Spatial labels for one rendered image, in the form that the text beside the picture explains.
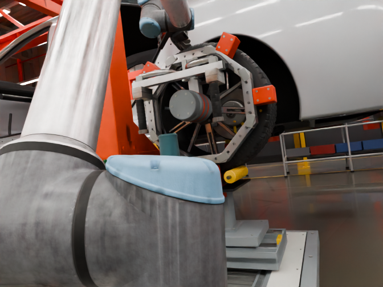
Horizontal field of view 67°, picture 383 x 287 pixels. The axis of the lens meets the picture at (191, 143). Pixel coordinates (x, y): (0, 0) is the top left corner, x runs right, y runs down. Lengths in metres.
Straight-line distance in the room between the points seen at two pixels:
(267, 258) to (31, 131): 1.15
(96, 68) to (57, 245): 0.30
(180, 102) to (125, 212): 0.95
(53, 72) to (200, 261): 0.36
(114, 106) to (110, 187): 1.17
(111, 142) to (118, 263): 1.18
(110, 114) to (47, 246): 1.18
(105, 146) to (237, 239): 0.79
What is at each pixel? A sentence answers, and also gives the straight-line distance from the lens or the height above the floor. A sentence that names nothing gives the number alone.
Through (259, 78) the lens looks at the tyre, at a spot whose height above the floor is 0.94.
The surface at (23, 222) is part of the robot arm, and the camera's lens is 0.38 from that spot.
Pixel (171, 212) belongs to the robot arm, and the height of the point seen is 0.59.
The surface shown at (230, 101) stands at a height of 0.93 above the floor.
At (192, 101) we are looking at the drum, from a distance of 1.22.
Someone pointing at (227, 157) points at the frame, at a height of 0.60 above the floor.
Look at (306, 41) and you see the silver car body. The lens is 1.75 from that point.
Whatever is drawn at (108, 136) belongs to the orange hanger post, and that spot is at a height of 0.77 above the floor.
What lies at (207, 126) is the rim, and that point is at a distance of 1.45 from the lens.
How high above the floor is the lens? 0.65
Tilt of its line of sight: 1 degrees up
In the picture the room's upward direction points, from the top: 7 degrees counter-clockwise
